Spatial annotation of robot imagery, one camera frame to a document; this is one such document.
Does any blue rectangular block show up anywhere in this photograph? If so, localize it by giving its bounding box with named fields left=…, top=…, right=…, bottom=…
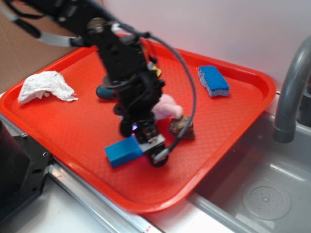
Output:
left=104, top=136, right=143, bottom=168

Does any grey cable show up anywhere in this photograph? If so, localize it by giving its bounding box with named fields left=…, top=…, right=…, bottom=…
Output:
left=116, top=21, right=196, bottom=161

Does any red plastic tray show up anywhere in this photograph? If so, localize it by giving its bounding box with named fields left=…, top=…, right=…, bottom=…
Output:
left=0, top=47, right=276, bottom=214

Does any grey sink faucet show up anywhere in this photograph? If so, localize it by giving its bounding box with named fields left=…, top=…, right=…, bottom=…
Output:
left=273, top=37, right=311, bottom=143

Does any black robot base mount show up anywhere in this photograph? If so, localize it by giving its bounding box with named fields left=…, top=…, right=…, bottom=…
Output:
left=0, top=122, right=52, bottom=224

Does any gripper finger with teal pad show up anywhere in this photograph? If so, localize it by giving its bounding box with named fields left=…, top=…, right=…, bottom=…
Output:
left=146, top=145, right=169, bottom=167
left=137, top=126, right=165, bottom=152

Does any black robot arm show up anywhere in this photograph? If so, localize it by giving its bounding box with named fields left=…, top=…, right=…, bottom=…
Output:
left=3, top=0, right=168, bottom=167

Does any pink plush bunny toy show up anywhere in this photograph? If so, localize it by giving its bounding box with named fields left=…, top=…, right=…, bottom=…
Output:
left=152, top=94, right=196, bottom=140

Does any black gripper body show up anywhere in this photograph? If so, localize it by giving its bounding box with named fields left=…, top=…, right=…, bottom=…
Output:
left=114, top=72, right=165, bottom=137

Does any crumpled white paper towel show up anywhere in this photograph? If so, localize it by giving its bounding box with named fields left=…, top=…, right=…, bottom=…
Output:
left=18, top=71, right=78, bottom=104

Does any grey sink basin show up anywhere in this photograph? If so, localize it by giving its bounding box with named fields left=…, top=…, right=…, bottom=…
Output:
left=189, top=113, right=311, bottom=233

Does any dark green oval object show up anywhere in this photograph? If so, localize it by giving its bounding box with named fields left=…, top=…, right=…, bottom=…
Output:
left=96, top=85, right=115, bottom=100

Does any aluminium rail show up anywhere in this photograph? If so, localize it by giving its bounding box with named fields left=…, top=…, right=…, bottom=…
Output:
left=0, top=113, right=166, bottom=233

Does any blue sponge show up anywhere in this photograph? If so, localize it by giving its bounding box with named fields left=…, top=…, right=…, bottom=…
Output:
left=198, top=66, right=230, bottom=97

